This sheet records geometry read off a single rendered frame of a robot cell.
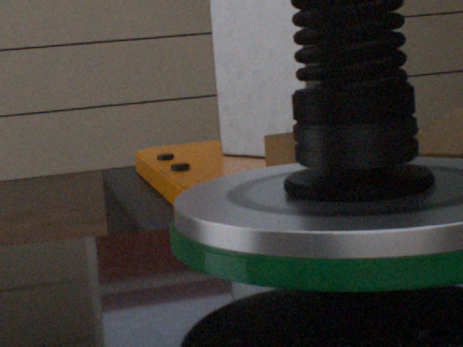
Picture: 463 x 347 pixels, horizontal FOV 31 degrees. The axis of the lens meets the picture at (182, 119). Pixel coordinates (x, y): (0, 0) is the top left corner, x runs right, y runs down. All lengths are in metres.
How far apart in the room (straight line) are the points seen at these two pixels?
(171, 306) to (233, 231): 0.09
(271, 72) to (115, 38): 5.37
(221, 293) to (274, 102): 0.78
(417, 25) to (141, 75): 2.38
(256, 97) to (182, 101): 5.43
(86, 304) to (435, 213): 0.21
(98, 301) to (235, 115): 0.84
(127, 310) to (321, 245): 0.14
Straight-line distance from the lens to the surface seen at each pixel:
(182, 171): 1.23
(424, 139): 1.25
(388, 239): 0.39
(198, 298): 0.50
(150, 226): 1.08
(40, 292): 0.54
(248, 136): 1.31
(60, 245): 0.66
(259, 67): 1.28
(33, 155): 6.60
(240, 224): 0.42
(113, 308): 0.50
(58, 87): 6.57
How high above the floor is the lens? 0.97
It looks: 6 degrees down
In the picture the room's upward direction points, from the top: 5 degrees counter-clockwise
